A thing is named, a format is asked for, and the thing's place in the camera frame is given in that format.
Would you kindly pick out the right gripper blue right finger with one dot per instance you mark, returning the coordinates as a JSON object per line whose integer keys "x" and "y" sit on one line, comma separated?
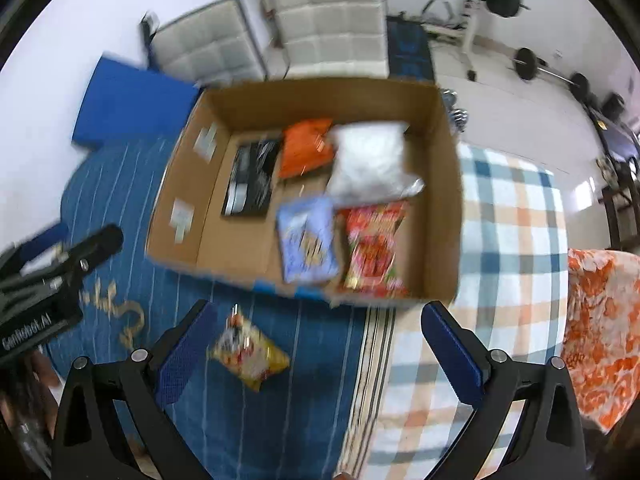
{"x": 459, "y": 352}

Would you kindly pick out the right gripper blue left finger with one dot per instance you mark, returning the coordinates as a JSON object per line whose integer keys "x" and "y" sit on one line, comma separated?
{"x": 179, "y": 350}

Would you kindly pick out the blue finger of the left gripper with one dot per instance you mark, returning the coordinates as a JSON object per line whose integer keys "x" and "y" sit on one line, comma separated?
{"x": 16, "y": 256}

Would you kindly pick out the yellow panda snack bag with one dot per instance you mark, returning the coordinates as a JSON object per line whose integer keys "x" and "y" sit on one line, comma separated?
{"x": 245, "y": 351}

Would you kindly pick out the red snack bag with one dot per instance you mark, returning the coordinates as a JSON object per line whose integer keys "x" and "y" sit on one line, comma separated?
{"x": 371, "y": 239}

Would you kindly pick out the blue tissue pack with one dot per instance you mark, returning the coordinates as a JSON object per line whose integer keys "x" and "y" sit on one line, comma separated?
{"x": 305, "y": 233}

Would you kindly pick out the black snack bag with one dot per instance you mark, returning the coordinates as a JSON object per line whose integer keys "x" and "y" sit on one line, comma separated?
{"x": 249, "y": 189}

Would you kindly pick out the white plastic bag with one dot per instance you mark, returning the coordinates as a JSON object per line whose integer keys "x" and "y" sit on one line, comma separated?
{"x": 369, "y": 165}

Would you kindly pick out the orange snack bag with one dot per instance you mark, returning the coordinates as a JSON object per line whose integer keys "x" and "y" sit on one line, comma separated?
{"x": 306, "y": 147}

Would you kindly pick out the blue striped cloth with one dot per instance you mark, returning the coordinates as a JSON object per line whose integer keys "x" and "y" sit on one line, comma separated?
{"x": 295, "y": 424}

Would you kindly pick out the plaid checkered cloth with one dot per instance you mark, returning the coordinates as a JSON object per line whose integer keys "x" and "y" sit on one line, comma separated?
{"x": 512, "y": 294}

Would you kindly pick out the blue cushion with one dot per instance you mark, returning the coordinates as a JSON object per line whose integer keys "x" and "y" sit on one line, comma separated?
{"x": 124, "y": 103}

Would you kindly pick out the orange floral towel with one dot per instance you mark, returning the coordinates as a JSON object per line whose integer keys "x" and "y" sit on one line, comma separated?
{"x": 601, "y": 340}

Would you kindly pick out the dark wooden chair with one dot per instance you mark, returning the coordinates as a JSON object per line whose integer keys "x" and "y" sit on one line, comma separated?
{"x": 620, "y": 195}

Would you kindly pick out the chrome dumbbell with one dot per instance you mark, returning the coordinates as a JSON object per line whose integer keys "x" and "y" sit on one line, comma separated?
{"x": 458, "y": 117}

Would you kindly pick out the left white padded chair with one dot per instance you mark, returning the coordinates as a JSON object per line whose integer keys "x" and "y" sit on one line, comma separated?
{"x": 210, "y": 46}

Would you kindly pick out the white padded chair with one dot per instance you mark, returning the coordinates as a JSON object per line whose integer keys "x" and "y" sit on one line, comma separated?
{"x": 333, "y": 37}
{"x": 210, "y": 46}

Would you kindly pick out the floor barbell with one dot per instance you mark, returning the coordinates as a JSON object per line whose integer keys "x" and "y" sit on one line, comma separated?
{"x": 528, "y": 66}

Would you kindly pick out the black weight bench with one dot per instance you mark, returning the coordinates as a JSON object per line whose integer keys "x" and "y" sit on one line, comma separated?
{"x": 409, "y": 54}

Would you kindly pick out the right white padded chair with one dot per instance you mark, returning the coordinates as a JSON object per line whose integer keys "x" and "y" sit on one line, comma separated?
{"x": 333, "y": 37}

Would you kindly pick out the white barbell rack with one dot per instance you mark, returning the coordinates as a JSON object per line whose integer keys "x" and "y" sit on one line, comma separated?
{"x": 437, "y": 18}

